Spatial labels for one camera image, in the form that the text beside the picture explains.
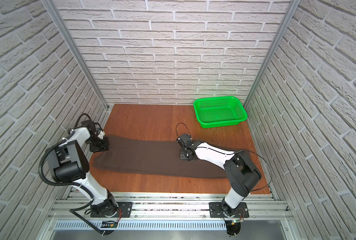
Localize green plastic basket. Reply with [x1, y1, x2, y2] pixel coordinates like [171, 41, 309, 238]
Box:
[193, 96, 248, 129]

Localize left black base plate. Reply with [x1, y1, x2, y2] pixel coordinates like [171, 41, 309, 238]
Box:
[90, 202, 133, 218]

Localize brown trousers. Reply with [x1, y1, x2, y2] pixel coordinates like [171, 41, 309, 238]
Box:
[93, 135, 227, 179]

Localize small black electronics box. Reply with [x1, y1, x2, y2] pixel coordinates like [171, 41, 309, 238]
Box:
[101, 221, 118, 229]

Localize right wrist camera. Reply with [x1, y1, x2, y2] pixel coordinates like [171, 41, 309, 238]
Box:
[176, 133, 193, 149]

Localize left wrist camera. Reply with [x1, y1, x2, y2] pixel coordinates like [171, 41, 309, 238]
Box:
[81, 120, 102, 135]

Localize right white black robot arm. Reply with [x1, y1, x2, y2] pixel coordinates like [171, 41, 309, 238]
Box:
[176, 134, 262, 217]

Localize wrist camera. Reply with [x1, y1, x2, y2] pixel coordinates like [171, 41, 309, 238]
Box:
[81, 120, 102, 135]
[176, 133, 193, 149]

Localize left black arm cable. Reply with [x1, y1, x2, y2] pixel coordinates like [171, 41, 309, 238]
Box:
[38, 113, 114, 236]

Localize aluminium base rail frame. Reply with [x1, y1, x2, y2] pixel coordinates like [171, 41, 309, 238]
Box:
[38, 191, 301, 240]

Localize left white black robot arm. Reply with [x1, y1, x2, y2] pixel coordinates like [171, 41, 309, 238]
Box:
[46, 120, 118, 217]

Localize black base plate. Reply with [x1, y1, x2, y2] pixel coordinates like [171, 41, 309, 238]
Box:
[209, 202, 250, 219]
[90, 202, 133, 218]

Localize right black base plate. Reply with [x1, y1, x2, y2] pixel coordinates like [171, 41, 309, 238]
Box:
[209, 202, 250, 219]

